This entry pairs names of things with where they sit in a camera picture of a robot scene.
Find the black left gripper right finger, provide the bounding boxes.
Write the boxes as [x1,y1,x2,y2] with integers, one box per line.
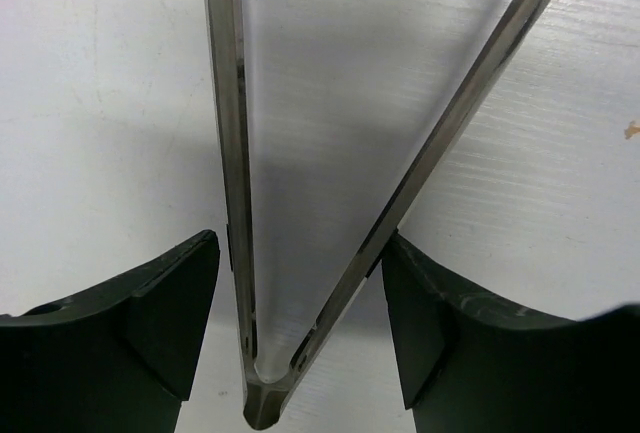
[381,235,639,433]

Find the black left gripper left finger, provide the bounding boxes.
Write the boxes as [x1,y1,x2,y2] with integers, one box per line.
[1,230,220,432]

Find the metal tongs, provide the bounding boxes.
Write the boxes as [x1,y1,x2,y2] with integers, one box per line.
[205,0,551,431]

